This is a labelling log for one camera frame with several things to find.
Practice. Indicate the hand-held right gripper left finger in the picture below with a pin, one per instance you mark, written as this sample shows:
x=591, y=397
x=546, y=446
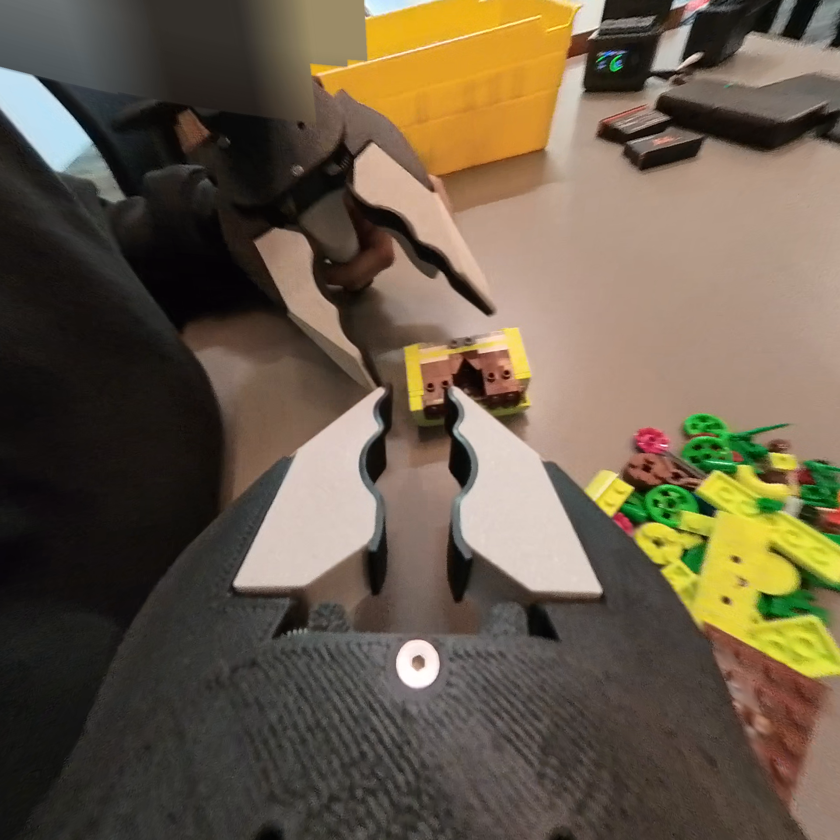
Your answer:
x=308, y=525

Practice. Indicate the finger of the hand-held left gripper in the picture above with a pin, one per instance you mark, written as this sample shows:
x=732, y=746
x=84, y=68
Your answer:
x=295, y=282
x=420, y=210

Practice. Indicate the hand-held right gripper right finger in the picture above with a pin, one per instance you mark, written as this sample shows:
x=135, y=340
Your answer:
x=525, y=525

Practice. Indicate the lime curved brick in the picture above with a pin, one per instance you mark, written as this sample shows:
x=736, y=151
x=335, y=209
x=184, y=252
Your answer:
x=609, y=492

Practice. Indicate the lime brick box with brown bricks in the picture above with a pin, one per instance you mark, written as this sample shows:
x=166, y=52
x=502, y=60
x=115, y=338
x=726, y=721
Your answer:
x=417, y=387

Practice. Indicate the lime face tile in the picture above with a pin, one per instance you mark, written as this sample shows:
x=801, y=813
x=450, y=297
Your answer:
x=735, y=577

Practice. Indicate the long lime toy plate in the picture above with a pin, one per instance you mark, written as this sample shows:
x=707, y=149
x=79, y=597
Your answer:
x=807, y=544

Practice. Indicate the brown toy plate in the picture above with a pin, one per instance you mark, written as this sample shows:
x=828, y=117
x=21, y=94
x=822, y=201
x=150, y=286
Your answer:
x=774, y=715

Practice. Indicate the person's left forearm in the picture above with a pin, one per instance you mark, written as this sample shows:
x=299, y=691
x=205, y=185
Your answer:
x=164, y=249

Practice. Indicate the person's left hand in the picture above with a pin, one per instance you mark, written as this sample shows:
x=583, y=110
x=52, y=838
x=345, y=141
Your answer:
x=361, y=269

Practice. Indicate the yellow box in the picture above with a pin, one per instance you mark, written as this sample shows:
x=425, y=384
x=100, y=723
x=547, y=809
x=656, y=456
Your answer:
x=472, y=85

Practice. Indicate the pile of small toy bricks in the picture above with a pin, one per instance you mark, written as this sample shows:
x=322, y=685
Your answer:
x=669, y=502

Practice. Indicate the black battery pack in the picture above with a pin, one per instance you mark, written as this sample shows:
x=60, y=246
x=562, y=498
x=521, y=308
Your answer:
x=633, y=123
x=663, y=149

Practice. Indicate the person's black clothing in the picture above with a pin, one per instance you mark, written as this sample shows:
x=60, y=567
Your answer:
x=85, y=459

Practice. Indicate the black charger with display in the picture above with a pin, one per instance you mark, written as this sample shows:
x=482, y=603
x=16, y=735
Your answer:
x=617, y=59

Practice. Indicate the long black case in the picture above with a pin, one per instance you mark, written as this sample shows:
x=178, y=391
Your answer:
x=741, y=111

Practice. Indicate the black power adapter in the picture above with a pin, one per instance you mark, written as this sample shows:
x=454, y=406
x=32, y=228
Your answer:
x=715, y=29

